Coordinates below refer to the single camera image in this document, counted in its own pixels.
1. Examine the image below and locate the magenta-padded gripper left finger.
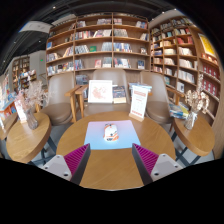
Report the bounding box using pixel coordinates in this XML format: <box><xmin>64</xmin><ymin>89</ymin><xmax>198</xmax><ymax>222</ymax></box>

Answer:
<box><xmin>40</xmin><ymin>143</ymin><xmax>92</xmax><ymax>186</ymax></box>

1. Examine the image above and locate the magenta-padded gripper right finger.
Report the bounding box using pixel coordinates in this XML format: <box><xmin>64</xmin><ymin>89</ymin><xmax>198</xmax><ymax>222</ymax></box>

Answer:
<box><xmin>131</xmin><ymin>143</ymin><xmax>184</xmax><ymax>186</ymax></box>

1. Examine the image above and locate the white orange patterned computer mouse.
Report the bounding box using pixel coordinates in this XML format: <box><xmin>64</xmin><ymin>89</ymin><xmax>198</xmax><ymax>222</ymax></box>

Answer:
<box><xmin>103</xmin><ymin>123</ymin><xmax>120</xmax><ymax>142</ymax></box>

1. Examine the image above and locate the blue pink gradient mouse pad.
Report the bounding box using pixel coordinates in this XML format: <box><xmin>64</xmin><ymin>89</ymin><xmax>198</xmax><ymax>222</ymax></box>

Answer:
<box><xmin>83</xmin><ymin>119</ymin><xmax>142</xmax><ymax>151</ymax></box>

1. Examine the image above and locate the round wooden side table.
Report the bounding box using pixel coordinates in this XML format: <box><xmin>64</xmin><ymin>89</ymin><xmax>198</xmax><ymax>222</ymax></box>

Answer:
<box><xmin>0</xmin><ymin>112</ymin><xmax>19</xmax><ymax>141</ymax></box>
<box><xmin>5</xmin><ymin>111</ymin><xmax>58</xmax><ymax>164</ymax></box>
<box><xmin>172</xmin><ymin>113</ymin><xmax>216</xmax><ymax>166</ymax></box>

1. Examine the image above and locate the white sign stand red print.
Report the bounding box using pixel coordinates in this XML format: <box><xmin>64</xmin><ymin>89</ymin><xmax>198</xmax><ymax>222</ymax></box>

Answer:
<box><xmin>128</xmin><ymin>84</ymin><xmax>150</xmax><ymax>123</ymax></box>

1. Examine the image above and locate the stack of magazines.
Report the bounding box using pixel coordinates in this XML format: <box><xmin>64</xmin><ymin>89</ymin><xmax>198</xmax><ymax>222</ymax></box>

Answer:
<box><xmin>168</xmin><ymin>101</ymin><xmax>190</xmax><ymax>120</ymax></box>

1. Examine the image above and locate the glass vase with dried flowers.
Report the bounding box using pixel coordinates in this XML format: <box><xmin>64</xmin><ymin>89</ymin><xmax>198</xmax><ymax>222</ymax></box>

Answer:
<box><xmin>183</xmin><ymin>73</ymin><xmax>211</xmax><ymax>131</ymax></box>
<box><xmin>14</xmin><ymin>79</ymin><xmax>46</xmax><ymax>131</ymax></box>

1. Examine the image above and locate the beige chair with wooden arms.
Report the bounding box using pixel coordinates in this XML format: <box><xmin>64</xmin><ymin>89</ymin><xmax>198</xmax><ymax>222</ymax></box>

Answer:
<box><xmin>74</xmin><ymin>68</ymin><xmax>143</xmax><ymax>118</ymax></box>
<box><xmin>39</xmin><ymin>71</ymin><xmax>81</xmax><ymax>127</ymax></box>
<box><xmin>139</xmin><ymin>70</ymin><xmax>184</xmax><ymax>126</ymax></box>

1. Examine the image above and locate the dark cover book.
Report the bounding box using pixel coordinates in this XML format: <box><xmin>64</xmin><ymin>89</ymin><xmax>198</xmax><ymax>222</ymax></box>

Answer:
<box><xmin>112</xmin><ymin>85</ymin><xmax>128</xmax><ymax>105</ymax></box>

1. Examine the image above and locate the white board with pink print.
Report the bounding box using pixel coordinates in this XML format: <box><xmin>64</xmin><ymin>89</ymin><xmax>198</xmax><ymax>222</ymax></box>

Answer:
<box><xmin>87</xmin><ymin>79</ymin><xmax>114</xmax><ymax>104</ymax></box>

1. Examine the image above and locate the small white sign card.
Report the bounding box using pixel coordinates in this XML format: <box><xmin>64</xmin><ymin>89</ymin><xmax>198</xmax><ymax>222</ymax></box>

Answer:
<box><xmin>13</xmin><ymin>98</ymin><xmax>28</xmax><ymax>124</ymax></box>

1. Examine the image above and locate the light blue book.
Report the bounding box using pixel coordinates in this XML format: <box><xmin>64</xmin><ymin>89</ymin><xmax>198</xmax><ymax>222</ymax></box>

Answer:
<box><xmin>128</xmin><ymin>82</ymin><xmax>153</xmax><ymax>92</ymax></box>

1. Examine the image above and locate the low orange display shelf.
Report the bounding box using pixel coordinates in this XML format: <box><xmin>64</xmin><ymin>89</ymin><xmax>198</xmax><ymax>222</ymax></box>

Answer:
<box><xmin>0</xmin><ymin>74</ymin><xmax>19</xmax><ymax>121</ymax></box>

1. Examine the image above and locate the small distant wooden bookshelf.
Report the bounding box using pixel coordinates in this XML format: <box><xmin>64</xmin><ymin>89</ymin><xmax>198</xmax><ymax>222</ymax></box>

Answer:
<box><xmin>11</xmin><ymin>55</ymin><xmax>38</xmax><ymax>91</ymax></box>

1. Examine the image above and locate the curved wooden bookshelf unit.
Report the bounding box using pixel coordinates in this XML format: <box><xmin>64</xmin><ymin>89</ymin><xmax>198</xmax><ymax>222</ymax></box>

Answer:
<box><xmin>148</xmin><ymin>14</ymin><xmax>221</xmax><ymax>121</ymax></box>

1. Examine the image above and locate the wide wooden bookshelf unit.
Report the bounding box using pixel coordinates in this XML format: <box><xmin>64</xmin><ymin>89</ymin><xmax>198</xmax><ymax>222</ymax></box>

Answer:
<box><xmin>44</xmin><ymin>12</ymin><xmax>150</xmax><ymax>79</ymax></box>

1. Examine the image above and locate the white hanging ceiling sign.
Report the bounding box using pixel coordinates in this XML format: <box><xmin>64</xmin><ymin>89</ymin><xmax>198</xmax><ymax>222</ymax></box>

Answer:
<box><xmin>18</xmin><ymin>20</ymin><xmax>53</xmax><ymax>34</ymax></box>

